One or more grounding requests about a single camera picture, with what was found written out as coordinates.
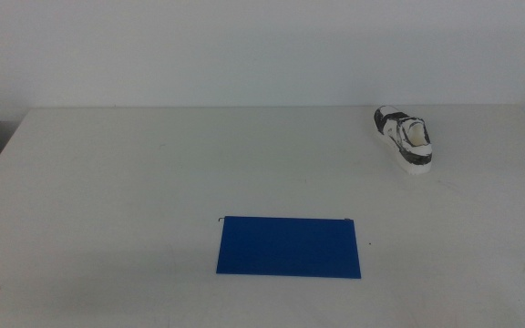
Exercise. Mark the white and black sneaker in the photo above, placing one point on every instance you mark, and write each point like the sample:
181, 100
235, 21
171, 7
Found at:
409, 146

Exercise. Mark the blue rectangular mat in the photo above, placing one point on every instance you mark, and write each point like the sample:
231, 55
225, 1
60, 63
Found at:
288, 247

